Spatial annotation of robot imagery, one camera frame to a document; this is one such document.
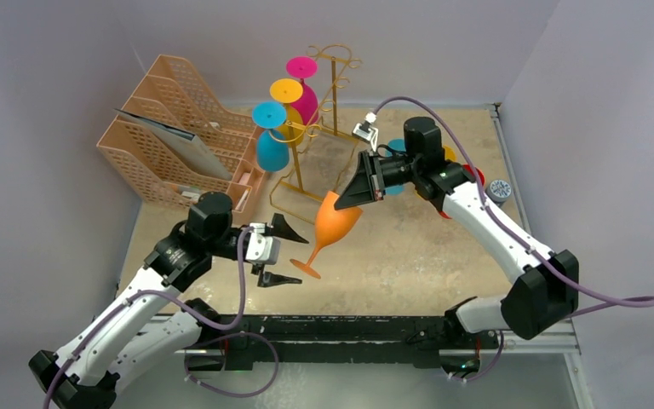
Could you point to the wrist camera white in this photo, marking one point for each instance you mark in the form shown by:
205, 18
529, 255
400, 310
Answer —
262, 247
366, 131

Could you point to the yellow wine glass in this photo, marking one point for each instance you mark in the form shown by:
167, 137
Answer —
449, 152
286, 91

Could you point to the pink plastic file organizer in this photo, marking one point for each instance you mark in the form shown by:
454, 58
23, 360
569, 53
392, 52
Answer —
174, 93

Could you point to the grey folder in organizer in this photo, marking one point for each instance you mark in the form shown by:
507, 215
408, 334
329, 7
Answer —
185, 144

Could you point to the gold wire glass rack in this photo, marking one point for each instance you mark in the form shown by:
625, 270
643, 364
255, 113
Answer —
320, 163

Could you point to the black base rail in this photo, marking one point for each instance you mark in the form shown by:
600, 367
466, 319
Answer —
425, 342

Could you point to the blue wine glass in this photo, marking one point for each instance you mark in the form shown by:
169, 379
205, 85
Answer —
271, 153
394, 145

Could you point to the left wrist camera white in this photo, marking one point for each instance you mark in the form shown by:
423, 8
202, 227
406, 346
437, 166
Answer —
262, 247

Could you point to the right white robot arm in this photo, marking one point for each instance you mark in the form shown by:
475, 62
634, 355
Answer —
540, 295

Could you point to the red wine glass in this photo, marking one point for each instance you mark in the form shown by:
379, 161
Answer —
480, 176

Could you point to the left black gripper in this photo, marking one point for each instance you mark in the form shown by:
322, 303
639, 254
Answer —
282, 231

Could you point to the orange wine glass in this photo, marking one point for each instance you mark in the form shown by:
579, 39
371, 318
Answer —
331, 225

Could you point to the magenta wine glass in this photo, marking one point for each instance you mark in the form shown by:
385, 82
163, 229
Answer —
302, 68

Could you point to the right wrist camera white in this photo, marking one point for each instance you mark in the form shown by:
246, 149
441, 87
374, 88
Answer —
366, 131

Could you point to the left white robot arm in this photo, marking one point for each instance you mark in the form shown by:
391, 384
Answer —
148, 320

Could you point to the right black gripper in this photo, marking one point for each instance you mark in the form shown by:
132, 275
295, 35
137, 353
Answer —
373, 177

